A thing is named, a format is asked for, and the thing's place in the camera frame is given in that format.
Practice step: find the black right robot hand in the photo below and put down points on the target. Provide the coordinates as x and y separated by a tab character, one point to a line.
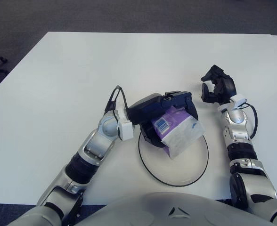
228	87

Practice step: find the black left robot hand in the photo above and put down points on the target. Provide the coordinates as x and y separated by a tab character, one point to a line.
145	108

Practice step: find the purple tissue paper pack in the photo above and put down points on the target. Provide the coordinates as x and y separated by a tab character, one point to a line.
176	134

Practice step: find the white plate with black rim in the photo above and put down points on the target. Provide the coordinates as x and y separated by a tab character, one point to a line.
183	169

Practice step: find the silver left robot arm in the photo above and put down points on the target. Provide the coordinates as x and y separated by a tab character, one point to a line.
93	146

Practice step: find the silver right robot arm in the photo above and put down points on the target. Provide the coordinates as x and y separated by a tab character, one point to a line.
237	131

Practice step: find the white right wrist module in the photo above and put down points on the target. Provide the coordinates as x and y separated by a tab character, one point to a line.
238	99

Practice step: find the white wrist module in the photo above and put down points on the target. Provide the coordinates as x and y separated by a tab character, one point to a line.
125	130
238	99

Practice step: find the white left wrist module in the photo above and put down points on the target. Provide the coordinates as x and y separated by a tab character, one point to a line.
125	130

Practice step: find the grey robot torso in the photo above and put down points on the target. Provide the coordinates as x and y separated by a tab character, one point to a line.
164	209

